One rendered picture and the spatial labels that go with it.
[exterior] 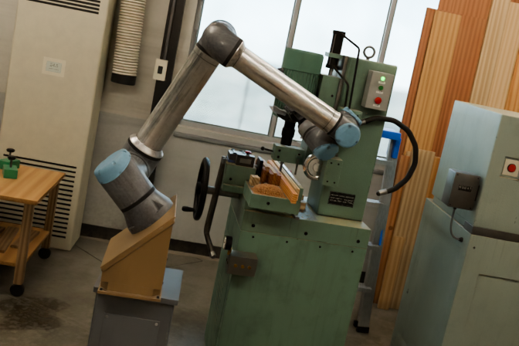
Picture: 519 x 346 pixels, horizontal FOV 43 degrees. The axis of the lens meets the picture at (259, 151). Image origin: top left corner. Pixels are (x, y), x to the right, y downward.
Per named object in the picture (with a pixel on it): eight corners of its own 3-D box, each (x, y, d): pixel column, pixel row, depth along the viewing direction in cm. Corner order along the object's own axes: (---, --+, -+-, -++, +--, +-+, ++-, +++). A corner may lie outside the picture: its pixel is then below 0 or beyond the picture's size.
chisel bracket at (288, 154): (269, 160, 305) (273, 142, 304) (299, 165, 307) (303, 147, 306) (272, 164, 298) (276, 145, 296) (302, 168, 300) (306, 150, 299)
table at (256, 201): (215, 171, 328) (217, 159, 327) (274, 180, 334) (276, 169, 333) (226, 204, 270) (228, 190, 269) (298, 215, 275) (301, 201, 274)
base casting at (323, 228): (230, 202, 326) (233, 184, 324) (340, 219, 336) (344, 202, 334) (240, 230, 282) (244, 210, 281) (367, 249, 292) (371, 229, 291)
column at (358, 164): (305, 201, 320) (337, 53, 308) (349, 208, 324) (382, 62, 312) (316, 215, 298) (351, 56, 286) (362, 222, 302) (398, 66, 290)
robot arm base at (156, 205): (170, 212, 237) (154, 191, 235) (127, 240, 240) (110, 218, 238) (175, 196, 256) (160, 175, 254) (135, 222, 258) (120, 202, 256)
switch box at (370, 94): (360, 105, 291) (368, 69, 288) (381, 109, 293) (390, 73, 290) (364, 107, 285) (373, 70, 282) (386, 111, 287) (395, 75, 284)
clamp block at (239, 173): (219, 175, 306) (223, 157, 304) (248, 180, 308) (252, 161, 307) (222, 183, 291) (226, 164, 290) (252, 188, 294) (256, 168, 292)
